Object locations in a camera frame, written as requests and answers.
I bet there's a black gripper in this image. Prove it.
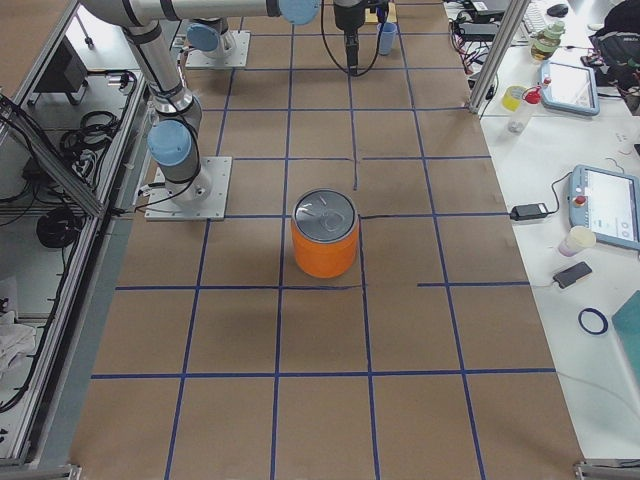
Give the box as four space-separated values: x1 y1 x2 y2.
333 0 367 70

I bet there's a light blue plastic cup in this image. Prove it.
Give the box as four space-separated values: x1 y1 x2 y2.
377 22 397 56

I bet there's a white paper cup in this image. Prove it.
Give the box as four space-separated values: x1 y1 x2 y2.
557 226 597 257

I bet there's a yellow tape roll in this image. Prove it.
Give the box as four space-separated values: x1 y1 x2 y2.
501 85 527 112

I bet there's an orange bin with grey lid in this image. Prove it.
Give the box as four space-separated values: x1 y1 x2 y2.
291 189 359 279

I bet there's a teach pendant far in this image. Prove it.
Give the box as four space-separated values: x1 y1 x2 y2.
539 61 600 116

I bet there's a teach pendant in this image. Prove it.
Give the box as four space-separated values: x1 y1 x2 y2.
539 61 600 116
568 165 639 251

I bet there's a black power adapter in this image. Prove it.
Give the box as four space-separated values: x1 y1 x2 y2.
509 203 550 221

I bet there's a teach pendant near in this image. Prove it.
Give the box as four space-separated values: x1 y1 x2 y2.
568 165 639 251

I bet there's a black smartphone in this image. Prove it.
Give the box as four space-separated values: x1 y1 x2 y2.
552 261 593 289

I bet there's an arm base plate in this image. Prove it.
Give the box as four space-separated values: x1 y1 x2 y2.
185 25 251 70
144 156 232 221

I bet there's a blue tape ring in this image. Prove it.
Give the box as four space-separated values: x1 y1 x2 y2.
578 308 609 335

